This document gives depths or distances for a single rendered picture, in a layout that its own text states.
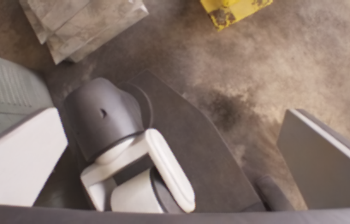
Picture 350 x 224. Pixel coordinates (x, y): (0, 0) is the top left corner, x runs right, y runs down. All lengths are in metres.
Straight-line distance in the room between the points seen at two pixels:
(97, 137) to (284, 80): 0.63
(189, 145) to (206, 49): 0.38
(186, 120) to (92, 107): 0.26
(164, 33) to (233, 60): 0.28
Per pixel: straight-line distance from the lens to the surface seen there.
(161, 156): 0.44
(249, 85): 0.77
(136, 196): 0.45
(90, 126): 0.46
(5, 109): 0.82
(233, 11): 0.85
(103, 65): 0.90
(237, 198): 0.61
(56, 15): 0.84
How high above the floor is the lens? 0.75
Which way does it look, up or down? 79 degrees down
